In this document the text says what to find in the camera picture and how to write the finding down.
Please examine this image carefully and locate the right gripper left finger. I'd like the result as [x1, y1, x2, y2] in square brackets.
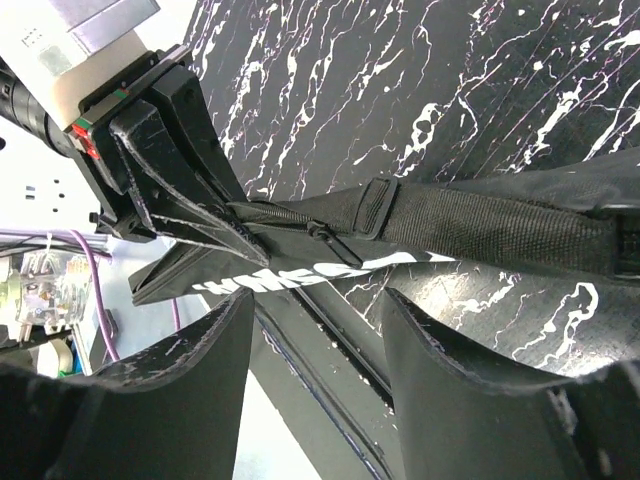
[1, 289, 254, 479]

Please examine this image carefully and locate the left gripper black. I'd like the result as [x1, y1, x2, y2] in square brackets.
[69, 45, 269, 267]

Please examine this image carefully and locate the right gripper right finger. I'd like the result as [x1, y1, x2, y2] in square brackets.
[383, 289, 639, 479]

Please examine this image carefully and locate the black Crossway racket bag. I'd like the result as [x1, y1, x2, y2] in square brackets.
[130, 148, 639, 306]

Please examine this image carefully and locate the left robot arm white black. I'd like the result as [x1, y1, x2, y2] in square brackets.
[1, 45, 269, 266]

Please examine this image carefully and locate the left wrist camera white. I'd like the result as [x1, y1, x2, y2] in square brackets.
[1, 0, 160, 130]

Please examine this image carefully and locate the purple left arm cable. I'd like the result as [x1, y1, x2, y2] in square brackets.
[0, 228, 182, 362]

